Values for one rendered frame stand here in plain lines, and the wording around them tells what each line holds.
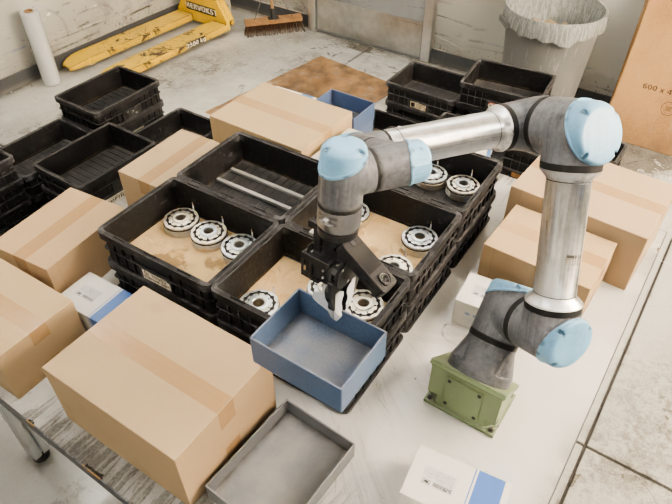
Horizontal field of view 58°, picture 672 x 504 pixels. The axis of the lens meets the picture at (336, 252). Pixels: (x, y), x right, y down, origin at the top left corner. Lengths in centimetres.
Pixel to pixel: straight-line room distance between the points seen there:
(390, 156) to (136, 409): 74
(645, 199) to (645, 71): 209
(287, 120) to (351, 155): 123
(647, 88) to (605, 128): 281
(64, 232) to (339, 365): 101
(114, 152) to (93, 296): 124
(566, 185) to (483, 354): 42
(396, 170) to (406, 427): 72
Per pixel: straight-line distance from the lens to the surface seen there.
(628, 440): 253
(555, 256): 127
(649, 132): 407
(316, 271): 109
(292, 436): 150
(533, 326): 132
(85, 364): 147
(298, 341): 119
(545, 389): 165
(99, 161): 287
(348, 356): 116
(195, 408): 133
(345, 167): 94
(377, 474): 145
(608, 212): 190
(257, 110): 223
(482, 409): 148
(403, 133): 116
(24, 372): 170
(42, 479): 245
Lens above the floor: 199
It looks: 42 degrees down
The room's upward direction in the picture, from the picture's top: straight up
